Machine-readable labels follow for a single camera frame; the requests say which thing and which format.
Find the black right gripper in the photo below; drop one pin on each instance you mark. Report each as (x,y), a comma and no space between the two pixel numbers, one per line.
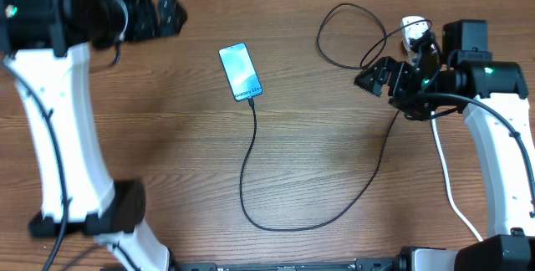
(400,73)

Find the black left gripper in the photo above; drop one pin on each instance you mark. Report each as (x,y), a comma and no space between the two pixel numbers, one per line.
(143,1)

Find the dark blue smartphone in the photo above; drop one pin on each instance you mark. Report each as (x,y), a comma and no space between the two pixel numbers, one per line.
(240,71)

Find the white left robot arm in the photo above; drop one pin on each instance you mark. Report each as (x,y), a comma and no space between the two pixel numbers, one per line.
(46,46)

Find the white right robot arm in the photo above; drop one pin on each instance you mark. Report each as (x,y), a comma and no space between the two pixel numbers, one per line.
(492,97)

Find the white charger plug adapter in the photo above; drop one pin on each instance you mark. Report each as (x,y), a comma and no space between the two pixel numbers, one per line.
(413,28)

